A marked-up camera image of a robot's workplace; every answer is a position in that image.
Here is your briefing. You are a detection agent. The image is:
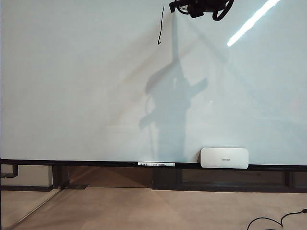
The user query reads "dark wall baseboard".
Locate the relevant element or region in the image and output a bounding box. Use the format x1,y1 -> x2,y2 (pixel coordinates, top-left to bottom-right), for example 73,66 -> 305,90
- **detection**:
0,184 -> 54,192

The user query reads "black whiteboard pen tray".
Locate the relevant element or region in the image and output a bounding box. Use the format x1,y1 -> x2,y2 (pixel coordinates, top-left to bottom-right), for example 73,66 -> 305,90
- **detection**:
0,158 -> 307,172

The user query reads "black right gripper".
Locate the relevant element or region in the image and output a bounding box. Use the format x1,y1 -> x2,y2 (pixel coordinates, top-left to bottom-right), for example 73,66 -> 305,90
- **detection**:
177,0 -> 228,19

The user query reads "white marker pen with label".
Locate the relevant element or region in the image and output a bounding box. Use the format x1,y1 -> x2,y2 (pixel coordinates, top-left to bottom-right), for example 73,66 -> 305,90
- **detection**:
137,161 -> 176,168

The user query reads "black floor cable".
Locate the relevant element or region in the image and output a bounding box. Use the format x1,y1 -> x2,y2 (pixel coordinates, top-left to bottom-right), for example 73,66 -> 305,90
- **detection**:
247,208 -> 307,230

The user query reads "white glass whiteboard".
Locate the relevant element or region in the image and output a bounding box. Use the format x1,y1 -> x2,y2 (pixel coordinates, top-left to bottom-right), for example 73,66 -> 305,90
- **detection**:
0,0 -> 307,166

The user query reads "thin grey floor strip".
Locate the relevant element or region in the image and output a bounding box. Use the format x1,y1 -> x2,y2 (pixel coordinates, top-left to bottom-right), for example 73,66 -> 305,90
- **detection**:
13,189 -> 61,230

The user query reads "white whiteboard eraser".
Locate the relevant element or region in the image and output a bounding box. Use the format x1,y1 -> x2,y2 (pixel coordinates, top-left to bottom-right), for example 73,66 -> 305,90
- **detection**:
200,147 -> 249,169

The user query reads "black whiteboard stand leg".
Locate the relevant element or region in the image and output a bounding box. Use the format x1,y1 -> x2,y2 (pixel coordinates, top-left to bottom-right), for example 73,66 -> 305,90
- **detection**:
52,165 -> 90,190

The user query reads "black marker pen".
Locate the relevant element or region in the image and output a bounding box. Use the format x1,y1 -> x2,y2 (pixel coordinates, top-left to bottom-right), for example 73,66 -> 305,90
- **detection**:
168,0 -> 192,14

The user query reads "black bent pipe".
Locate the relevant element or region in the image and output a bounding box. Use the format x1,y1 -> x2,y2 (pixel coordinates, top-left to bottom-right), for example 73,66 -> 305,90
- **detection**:
0,163 -> 19,178

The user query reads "thick black gripper cable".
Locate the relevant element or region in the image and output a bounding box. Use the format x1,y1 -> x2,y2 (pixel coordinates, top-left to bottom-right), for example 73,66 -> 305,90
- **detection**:
212,0 -> 236,22

